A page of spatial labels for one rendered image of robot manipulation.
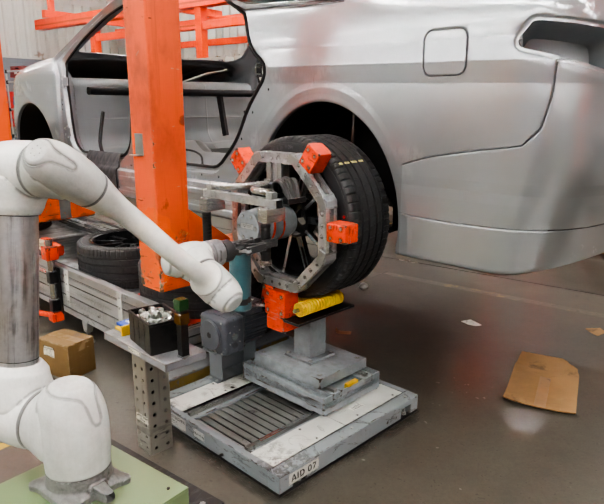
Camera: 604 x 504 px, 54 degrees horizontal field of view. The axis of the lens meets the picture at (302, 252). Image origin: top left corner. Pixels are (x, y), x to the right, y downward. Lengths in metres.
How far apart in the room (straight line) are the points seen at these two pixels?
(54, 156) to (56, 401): 0.56
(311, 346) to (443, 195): 0.89
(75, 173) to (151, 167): 1.08
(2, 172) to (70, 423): 0.60
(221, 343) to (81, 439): 1.20
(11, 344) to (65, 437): 0.28
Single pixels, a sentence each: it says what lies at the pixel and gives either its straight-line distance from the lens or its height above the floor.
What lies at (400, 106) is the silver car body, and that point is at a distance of 2.23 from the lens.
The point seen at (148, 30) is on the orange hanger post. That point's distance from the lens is 2.50.
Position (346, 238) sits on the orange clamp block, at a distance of 2.11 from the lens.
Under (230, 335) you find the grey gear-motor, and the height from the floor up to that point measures 0.33.
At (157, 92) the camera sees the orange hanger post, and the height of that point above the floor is 1.35.
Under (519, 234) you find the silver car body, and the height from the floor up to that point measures 0.89.
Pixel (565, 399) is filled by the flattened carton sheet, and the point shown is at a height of 0.01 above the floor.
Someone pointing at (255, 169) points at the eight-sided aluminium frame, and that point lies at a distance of 2.42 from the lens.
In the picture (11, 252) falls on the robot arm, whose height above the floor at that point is 0.95.
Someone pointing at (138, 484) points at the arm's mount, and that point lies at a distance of 1.64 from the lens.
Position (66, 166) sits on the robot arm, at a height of 1.16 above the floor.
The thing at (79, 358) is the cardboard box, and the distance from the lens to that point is 3.14.
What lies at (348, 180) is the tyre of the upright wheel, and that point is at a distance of 2.20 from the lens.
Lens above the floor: 1.30
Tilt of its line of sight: 14 degrees down
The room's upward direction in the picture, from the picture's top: straight up
